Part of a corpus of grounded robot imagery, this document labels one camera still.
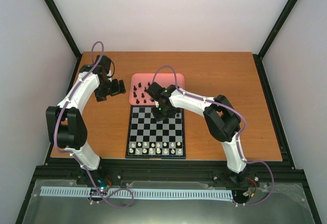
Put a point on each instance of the black and grey chessboard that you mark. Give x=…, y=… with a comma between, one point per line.
x=144, y=128

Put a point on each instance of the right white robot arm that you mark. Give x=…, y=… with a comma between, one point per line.
x=222, y=120

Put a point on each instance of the light blue cable duct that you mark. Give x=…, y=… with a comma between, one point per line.
x=142, y=194

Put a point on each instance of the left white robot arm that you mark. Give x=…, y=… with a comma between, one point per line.
x=66, y=128

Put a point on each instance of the black frame post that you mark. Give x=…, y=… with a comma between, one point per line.
x=287, y=9
x=63, y=27

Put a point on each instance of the pink tray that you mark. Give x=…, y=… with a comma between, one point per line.
x=162, y=80

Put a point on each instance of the left black frame post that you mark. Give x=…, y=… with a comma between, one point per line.
x=63, y=27

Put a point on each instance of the right black frame post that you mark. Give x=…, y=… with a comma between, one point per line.
x=287, y=9

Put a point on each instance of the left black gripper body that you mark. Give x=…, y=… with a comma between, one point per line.
x=107, y=88

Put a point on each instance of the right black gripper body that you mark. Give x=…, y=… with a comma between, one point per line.
x=163, y=113

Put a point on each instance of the black aluminium frame base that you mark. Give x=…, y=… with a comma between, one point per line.
x=169, y=171

